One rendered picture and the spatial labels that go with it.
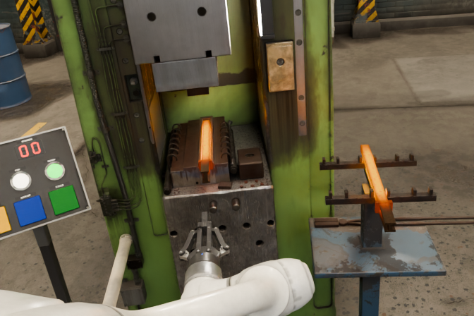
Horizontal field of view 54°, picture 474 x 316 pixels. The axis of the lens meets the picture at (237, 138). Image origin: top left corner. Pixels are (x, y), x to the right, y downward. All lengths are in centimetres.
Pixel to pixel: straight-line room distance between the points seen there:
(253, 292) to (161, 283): 128
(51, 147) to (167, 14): 55
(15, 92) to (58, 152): 449
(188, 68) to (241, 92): 58
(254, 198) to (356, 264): 39
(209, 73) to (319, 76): 42
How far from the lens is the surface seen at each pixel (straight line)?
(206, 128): 185
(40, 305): 54
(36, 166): 157
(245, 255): 176
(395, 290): 257
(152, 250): 200
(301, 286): 97
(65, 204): 155
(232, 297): 82
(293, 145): 176
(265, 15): 156
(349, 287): 256
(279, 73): 163
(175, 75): 149
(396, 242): 168
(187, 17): 144
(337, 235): 169
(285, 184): 184
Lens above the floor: 175
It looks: 25 degrees down
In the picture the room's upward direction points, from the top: 6 degrees counter-clockwise
